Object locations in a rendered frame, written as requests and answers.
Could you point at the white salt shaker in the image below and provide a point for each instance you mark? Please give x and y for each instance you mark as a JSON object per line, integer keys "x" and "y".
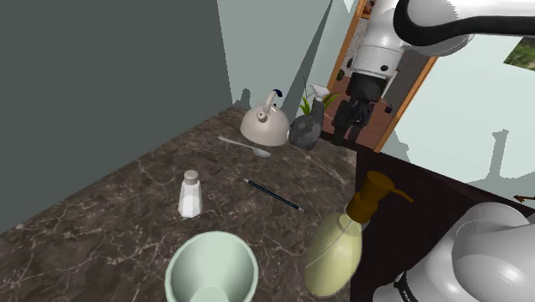
{"x": 190, "y": 200}

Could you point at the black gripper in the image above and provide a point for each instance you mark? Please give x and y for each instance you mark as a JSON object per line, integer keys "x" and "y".
{"x": 367, "y": 88}

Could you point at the wooden door frame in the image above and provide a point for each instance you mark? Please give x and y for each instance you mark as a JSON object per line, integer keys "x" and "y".
{"x": 403, "y": 109}

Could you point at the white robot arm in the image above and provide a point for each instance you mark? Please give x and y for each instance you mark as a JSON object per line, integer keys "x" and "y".
{"x": 493, "y": 259}

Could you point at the window with green view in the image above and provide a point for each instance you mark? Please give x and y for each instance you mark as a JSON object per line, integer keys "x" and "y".
{"x": 522, "y": 54}

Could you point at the green plant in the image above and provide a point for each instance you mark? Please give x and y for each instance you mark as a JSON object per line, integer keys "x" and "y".
{"x": 305, "y": 106}

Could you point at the dark robot stand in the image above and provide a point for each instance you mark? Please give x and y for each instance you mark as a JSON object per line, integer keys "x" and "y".
{"x": 401, "y": 217}

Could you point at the pale green cup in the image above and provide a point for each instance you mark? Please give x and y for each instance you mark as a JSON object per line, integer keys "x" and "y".
{"x": 209, "y": 259}

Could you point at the grey spray bottle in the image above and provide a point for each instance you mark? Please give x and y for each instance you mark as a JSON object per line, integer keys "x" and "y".
{"x": 306, "y": 129}

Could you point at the beige kettle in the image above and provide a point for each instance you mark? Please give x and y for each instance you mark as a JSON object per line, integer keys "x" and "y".
{"x": 264, "y": 127}

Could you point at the silver spoon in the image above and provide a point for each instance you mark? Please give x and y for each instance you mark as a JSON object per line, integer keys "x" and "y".
{"x": 262, "y": 152}

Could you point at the yellow-green soap dispenser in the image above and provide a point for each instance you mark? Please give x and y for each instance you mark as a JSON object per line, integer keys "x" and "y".
{"x": 334, "y": 255}

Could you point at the dark blue pencil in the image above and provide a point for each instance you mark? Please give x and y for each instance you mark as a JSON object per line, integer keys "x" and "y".
{"x": 272, "y": 195}

